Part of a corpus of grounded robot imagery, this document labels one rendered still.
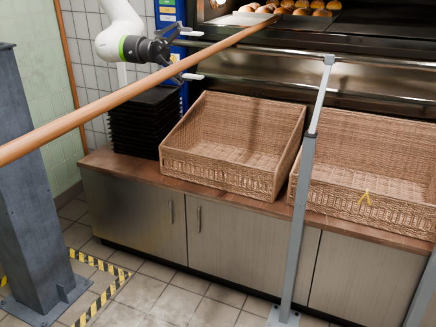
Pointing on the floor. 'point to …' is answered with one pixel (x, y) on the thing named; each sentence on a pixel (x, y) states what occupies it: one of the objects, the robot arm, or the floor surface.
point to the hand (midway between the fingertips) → (198, 56)
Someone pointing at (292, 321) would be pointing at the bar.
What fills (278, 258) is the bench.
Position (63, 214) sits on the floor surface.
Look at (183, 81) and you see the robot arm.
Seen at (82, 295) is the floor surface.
